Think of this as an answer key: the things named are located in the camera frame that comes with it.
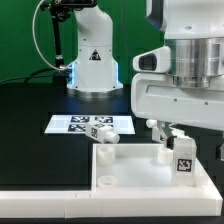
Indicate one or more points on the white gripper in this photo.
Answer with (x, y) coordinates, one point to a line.
(153, 96)

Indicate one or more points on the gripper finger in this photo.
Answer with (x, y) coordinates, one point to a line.
(220, 153)

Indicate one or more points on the white square tabletop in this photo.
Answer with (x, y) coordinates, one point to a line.
(145, 171)

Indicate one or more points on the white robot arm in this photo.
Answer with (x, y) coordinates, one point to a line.
(178, 56)

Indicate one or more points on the white L-shaped obstacle fence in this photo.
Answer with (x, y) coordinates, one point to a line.
(84, 204)

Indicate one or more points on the white marker sheet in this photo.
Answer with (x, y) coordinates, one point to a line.
(75, 124)

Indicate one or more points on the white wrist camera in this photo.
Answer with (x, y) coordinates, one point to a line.
(155, 61)

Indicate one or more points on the black camera stand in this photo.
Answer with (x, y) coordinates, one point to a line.
(60, 11)

